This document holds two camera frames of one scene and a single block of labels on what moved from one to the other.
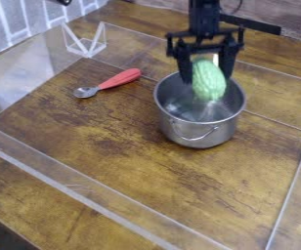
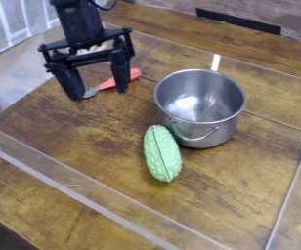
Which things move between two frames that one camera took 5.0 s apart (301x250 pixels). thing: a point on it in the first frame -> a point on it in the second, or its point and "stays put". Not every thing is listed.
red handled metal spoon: x=124 y=77 stays put
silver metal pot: x=193 y=122 stays put
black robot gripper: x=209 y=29 -> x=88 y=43
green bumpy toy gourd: x=208 y=77 -> x=161 y=153
